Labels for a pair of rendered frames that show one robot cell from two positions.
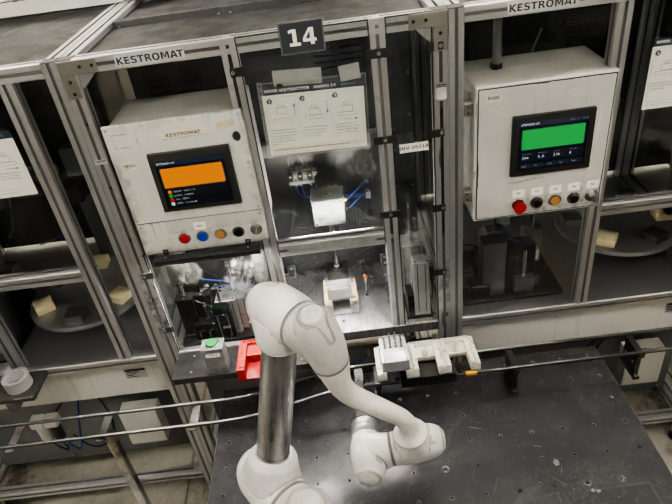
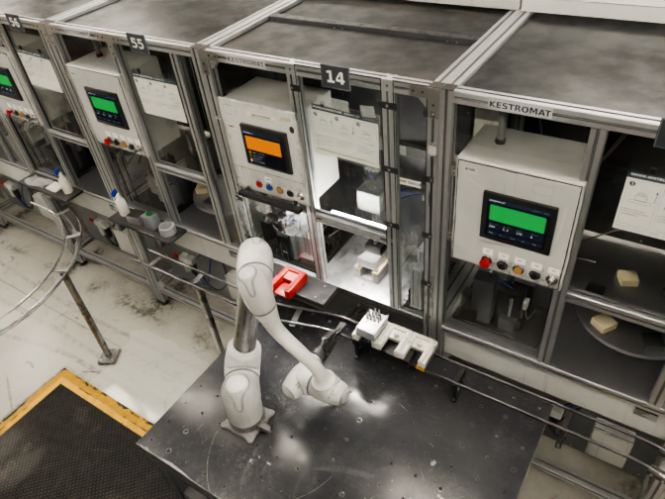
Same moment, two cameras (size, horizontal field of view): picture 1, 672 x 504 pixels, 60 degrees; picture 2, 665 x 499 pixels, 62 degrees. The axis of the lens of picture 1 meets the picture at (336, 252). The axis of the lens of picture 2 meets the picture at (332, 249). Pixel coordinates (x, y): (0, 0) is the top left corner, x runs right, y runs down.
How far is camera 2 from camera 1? 1.11 m
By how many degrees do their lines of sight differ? 29
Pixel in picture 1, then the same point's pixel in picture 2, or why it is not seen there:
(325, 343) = (247, 294)
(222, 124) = (283, 119)
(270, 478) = (233, 358)
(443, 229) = (429, 252)
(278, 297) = (247, 252)
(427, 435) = (331, 387)
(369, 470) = (287, 387)
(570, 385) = (500, 421)
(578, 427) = (473, 451)
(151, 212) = (241, 159)
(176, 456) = not seen: hidden behind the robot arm
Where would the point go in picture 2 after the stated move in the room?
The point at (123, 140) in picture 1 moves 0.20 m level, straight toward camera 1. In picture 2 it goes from (229, 109) to (211, 131)
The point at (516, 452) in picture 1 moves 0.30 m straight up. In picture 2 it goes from (414, 440) to (414, 397)
